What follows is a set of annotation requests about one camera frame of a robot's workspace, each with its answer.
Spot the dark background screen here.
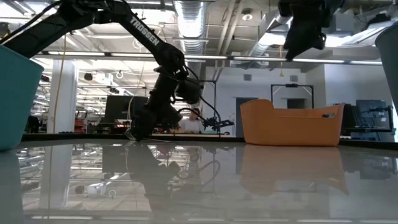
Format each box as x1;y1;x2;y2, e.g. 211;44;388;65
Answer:
356;99;388;128

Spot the tall black frame stand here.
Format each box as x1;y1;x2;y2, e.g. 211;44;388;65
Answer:
169;78;218;138

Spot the black table frame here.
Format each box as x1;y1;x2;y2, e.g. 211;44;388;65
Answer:
21;133;398;151

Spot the teal plastic bin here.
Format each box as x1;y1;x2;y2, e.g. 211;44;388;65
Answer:
0;45;44;152

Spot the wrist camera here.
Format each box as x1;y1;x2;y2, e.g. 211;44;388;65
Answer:
308;32;327;50
175;77;205;106

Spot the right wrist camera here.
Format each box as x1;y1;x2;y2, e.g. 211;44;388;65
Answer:
308;32;327;50

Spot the orange plastic bin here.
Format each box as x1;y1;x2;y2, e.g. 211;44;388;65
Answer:
239;98;346;147

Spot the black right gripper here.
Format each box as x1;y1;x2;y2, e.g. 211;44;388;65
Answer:
279;0;327;62

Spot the grey door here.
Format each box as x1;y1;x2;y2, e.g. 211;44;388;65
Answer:
235;97;259;138

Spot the short black frame stand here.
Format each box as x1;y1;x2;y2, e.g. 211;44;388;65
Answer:
270;83;315;109

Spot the white pillar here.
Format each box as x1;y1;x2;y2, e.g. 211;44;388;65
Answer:
46;58;79;134

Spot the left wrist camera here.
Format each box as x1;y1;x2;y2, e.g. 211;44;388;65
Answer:
175;77;205;106

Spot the black computer monitor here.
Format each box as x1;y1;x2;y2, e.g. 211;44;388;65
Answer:
104;95;149;124

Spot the silver ventilation duct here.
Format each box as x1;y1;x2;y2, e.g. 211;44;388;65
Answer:
172;0;210;103

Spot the blue-grey plastic bin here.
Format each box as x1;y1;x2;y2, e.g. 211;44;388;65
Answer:
374;23;398;116

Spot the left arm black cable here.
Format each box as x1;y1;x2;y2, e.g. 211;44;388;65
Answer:
177;67;222;125

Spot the seated person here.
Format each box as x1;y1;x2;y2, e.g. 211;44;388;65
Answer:
179;108;205;133

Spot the long ceiling light strip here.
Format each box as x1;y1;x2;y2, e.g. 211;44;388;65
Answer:
17;50;383;65

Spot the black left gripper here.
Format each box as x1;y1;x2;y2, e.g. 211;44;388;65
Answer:
131;74;184;141

